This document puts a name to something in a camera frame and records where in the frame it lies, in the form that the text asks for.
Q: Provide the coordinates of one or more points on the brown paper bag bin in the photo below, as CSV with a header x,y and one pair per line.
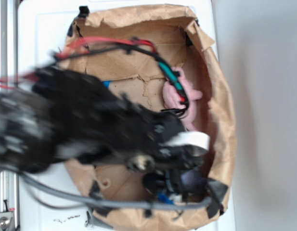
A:
x,y
182,41

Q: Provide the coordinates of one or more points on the blue plastic bottle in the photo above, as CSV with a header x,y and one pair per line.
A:
x,y
106,83

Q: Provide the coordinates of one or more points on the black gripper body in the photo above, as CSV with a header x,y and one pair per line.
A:
x,y
162,148

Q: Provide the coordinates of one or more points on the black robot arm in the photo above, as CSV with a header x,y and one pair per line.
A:
x,y
68,115

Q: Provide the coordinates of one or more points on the aluminum frame rail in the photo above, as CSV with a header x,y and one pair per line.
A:
x,y
9,181

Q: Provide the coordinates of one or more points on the gray plush animal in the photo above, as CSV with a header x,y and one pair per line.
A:
x,y
193,182

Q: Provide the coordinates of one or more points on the pink plush animal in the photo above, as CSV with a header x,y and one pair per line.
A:
x,y
172,100

